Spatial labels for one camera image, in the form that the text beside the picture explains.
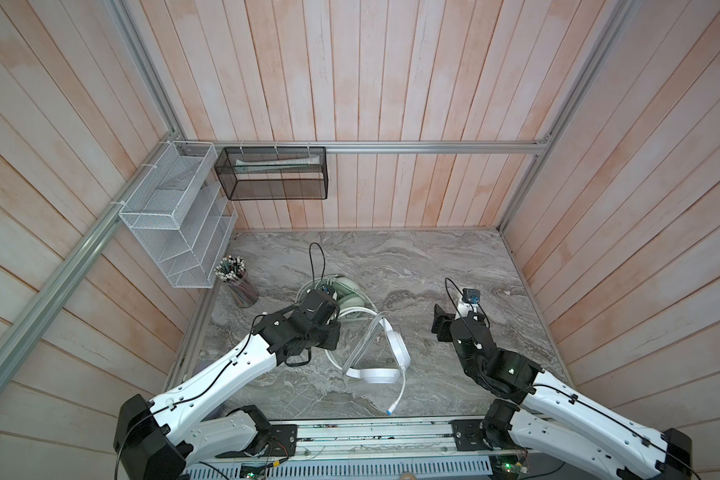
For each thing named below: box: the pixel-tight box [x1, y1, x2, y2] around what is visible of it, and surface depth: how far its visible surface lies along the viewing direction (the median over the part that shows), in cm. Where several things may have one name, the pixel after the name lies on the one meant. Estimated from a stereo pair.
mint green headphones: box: [332, 275, 365, 311], surface depth 94 cm
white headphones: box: [325, 307, 411, 384], surface depth 68 cm
